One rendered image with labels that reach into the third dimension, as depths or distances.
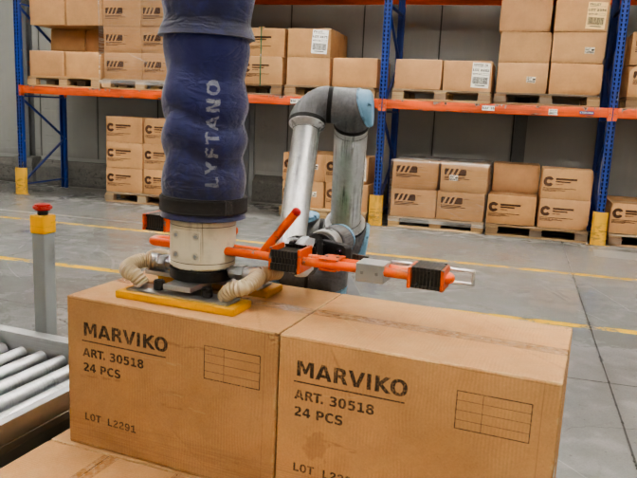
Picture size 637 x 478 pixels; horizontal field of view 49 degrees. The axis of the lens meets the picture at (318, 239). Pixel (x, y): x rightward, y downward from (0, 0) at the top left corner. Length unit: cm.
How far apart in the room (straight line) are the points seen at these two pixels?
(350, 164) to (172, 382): 98
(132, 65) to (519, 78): 517
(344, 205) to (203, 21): 99
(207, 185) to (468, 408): 79
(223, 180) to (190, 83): 24
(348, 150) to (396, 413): 104
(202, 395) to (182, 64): 79
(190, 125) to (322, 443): 80
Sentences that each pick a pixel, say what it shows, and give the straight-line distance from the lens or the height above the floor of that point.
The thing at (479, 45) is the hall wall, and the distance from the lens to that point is 1017.
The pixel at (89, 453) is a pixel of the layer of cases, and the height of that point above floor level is 54.
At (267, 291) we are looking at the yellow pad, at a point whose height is 96.
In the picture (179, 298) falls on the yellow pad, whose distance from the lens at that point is 175.
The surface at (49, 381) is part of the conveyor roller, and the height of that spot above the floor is 54.
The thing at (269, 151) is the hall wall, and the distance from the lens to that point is 1077.
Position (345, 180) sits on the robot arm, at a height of 120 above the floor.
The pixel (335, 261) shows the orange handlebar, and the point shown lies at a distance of 165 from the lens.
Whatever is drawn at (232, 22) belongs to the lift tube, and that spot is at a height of 163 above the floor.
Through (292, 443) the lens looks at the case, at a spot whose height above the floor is 69.
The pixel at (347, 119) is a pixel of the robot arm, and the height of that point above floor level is 141.
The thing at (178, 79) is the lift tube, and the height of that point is 149.
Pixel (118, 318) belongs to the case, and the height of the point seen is 91.
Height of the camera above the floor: 144
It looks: 11 degrees down
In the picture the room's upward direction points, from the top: 3 degrees clockwise
